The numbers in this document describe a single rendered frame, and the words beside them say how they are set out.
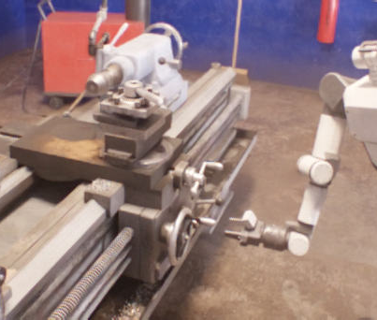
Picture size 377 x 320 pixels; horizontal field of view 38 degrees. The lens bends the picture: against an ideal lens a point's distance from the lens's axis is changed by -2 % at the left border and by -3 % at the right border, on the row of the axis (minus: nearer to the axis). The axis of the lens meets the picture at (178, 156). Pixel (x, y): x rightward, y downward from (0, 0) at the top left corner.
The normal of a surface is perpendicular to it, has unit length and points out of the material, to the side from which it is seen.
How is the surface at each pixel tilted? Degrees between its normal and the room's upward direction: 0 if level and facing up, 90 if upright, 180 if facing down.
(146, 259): 90
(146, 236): 90
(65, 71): 90
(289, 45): 90
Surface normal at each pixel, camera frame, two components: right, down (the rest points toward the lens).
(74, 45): 0.00, 0.44
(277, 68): -0.34, 0.40
